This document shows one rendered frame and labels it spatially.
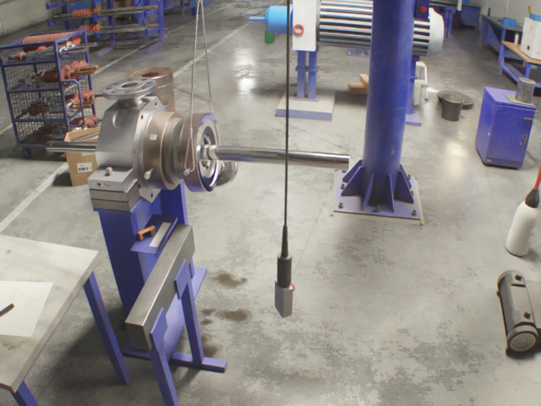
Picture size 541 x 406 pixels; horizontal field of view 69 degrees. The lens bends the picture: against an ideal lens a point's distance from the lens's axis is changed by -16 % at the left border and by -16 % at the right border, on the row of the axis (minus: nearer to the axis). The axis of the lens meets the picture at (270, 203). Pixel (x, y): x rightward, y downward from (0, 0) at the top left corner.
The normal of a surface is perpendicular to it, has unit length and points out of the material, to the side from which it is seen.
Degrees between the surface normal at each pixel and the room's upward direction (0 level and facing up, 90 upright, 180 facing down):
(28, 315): 0
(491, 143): 90
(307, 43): 90
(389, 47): 90
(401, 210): 0
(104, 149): 45
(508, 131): 90
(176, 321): 0
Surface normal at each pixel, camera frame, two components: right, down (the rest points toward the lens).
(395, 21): -0.14, 0.52
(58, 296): 0.00, -0.85
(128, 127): -0.11, -0.23
